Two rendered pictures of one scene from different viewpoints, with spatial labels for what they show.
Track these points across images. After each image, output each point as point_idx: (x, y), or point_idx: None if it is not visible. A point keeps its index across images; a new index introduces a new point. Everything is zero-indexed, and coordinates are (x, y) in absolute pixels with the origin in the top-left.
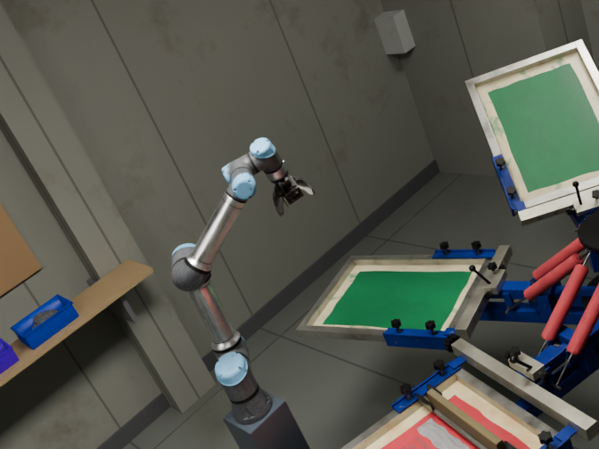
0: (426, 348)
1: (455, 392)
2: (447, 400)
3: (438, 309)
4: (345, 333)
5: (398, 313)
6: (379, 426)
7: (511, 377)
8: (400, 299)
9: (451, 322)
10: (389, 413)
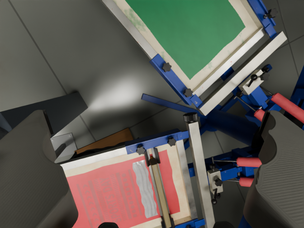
0: (172, 88)
1: (168, 148)
2: (159, 181)
3: (201, 53)
4: (122, 24)
5: (174, 29)
6: (110, 156)
7: (202, 179)
8: (183, 10)
9: (201, 86)
10: (121, 149)
